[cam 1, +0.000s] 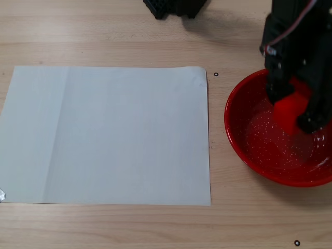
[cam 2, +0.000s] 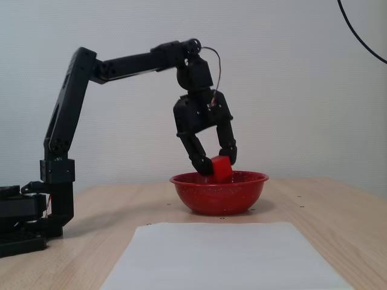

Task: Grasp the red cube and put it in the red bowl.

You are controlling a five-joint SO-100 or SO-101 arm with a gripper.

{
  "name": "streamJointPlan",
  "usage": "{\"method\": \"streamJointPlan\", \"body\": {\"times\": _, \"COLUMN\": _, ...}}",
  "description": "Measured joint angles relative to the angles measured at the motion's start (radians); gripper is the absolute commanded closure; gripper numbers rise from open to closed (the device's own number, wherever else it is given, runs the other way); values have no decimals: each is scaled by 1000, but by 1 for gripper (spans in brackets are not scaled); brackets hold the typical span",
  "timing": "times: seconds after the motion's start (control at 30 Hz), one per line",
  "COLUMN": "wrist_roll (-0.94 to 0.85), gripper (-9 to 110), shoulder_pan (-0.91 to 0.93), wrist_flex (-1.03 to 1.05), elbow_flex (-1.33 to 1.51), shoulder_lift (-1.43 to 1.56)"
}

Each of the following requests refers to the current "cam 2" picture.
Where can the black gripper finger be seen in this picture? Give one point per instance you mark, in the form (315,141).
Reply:
(196,154)
(228,139)

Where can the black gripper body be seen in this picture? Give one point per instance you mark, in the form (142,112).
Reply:
(198,116)

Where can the red cube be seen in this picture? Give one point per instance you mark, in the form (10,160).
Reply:
(222,169)

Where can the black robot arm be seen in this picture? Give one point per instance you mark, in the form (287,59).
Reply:
(69,99)

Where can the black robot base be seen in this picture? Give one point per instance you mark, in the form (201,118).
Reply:
(18,241)

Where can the red speckled bowl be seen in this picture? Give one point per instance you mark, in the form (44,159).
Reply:
(217,196)

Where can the white paper sheet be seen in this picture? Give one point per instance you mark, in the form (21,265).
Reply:
(226,259)

